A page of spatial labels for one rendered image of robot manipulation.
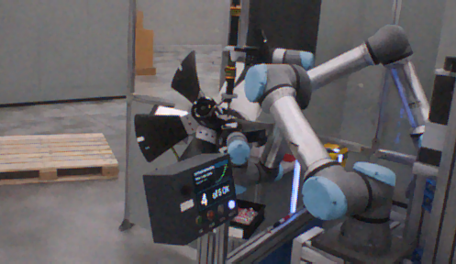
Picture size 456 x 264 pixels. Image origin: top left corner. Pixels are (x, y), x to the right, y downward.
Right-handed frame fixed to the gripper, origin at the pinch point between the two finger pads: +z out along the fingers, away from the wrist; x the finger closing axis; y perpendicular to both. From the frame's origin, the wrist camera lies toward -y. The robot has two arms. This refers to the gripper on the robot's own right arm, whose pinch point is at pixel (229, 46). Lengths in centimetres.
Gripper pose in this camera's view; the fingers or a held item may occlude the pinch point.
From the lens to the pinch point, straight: 213.5
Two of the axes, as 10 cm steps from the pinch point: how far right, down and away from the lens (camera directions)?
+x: 4.1, -2.1, 8.9
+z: -9.1, -1.8, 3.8
